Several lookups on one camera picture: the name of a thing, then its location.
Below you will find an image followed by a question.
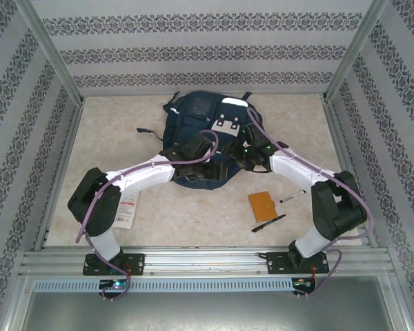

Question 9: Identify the navy blue backpack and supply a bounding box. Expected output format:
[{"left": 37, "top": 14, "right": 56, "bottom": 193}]
[{"left": 136, "top": 90, "right": 264, "bottom": 191}]

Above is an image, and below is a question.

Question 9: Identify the orange notebook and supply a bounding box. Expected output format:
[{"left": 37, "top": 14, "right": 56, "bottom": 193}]
[{"left": 248, "top": 192, "right": 279, "bottom": 223}]

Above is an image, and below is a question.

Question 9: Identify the white pen with black cap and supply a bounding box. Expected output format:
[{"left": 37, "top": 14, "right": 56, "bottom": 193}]
[{"left": 279, "top": 190, "right": 306, "bottom": 203}]

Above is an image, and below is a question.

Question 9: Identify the black marker pen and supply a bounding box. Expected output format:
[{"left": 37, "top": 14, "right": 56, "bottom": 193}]
[{"left": 250, "top": 214, "right": 286, "bottom": 232}]

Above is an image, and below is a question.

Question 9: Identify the white leaflet with red band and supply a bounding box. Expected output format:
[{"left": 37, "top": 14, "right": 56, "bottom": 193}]
[{"left": 115, "top": 192, "right": 141, "bottom": 229}]

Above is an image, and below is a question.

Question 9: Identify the small circuit board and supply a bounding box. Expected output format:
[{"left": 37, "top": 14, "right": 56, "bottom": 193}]
[
  {"left": 99, "top": 279, "right": 131, "bottom": 291},
  {"left": 293, "top": 278, "right": 317, "bottom": 290}
]

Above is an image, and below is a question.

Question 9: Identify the grey metal shelf panel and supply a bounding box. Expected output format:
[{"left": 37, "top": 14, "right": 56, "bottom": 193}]
[{"left": 20, "top": 275, "right": 410, "bottom": 331}]

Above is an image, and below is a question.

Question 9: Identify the aluminium mounting rail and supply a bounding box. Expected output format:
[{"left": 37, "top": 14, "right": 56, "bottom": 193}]
[{"left": 19, "top": 245, "right": 396, "bottom": 277}]

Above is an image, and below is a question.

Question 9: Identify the aluminium table side rail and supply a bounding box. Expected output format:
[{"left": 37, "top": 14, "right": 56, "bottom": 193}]
[
  {"left": 320, "top": 96, "right": 379, "bottom": 248},
  {"left": 33, "top": 101, "right": 86, "bottom": 252}
]

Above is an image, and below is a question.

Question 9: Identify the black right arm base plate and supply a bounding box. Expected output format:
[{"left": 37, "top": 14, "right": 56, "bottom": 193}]
[{"left": 266, "top": 250, "right": 329, "bottom": 276}]

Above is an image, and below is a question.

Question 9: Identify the grey slotted cable duct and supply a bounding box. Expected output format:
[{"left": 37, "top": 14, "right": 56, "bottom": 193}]
[{"left": 32, "top": 277, "right": 295, "bottom": 294}]

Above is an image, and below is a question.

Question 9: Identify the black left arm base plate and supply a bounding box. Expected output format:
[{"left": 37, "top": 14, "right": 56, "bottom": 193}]
[{"left": 81, "top": 252, "right": 146, "bottom": 277}]

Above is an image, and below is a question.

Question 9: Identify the aluminium frame post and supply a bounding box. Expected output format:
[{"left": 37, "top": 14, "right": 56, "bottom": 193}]
[
  {"left": 323, "top": 0, "right": 390, "bottom": 103},
  {"left": 13, "top": 0, "right": 86, "bottom": 106}
]

